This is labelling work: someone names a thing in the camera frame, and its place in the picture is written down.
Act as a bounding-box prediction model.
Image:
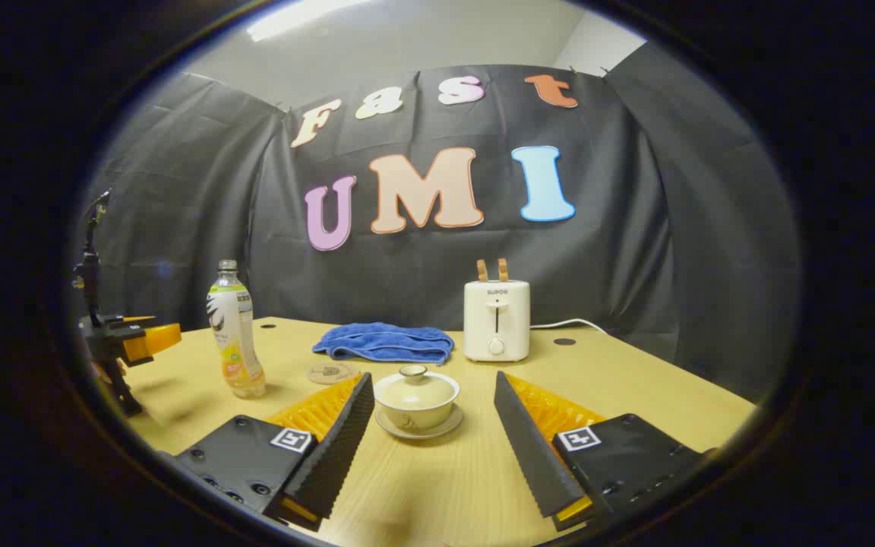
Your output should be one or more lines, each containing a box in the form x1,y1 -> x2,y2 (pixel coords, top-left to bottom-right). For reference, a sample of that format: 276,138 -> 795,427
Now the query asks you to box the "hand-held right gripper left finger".
175,372 -> 375,533

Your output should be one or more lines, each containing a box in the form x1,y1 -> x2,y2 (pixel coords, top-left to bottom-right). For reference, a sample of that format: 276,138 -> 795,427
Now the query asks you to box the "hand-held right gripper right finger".
494,371 -> 704,533

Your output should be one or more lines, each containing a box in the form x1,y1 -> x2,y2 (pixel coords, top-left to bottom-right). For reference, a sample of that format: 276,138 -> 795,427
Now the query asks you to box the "round brown coaster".
307,362 -> 361,385

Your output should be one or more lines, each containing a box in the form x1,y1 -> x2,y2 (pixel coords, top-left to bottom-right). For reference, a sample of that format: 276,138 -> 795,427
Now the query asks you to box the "cream ceramic teacup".
373,372 -> 461,431

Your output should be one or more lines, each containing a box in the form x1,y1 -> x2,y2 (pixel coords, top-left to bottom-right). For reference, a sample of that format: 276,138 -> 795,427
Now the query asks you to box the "clear water bottle yellow drink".
206,260 -> 267,399

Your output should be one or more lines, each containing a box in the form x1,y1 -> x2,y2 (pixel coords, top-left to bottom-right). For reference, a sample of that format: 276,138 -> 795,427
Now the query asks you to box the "cream teacup lid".
381,365 -> 454,407

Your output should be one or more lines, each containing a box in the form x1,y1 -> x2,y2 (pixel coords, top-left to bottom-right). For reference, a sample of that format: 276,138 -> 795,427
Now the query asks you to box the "cream ceramic saucer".
375,406 -> 463,441

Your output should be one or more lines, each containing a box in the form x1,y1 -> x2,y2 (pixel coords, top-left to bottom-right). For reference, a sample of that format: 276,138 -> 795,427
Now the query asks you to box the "blue folded towel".
312,322 -> 455,366

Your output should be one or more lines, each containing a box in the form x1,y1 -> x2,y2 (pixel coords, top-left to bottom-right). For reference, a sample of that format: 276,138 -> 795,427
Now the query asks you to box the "white toaster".
463,280 -> 531,362

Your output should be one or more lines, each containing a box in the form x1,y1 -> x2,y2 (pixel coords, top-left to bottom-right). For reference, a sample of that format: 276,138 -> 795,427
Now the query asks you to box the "white power cable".
530,318 -> 609,335

